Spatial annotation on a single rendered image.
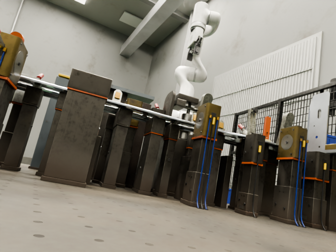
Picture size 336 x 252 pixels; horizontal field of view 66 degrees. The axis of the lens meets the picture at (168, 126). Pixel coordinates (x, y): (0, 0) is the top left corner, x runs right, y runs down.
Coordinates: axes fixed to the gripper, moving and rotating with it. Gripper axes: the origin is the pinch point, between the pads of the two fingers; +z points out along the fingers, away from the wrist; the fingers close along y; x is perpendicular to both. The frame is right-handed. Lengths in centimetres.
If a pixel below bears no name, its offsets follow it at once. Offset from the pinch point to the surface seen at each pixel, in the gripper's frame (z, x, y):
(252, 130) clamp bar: 35, 36, 11
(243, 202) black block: 71, 14, 43
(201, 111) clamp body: 43, -8, 43
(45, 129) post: 57, -62, -5
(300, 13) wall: -237, 234, -183
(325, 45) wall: -160, 241, -138
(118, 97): 38, -35, 13
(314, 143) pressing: 37, 62, 25
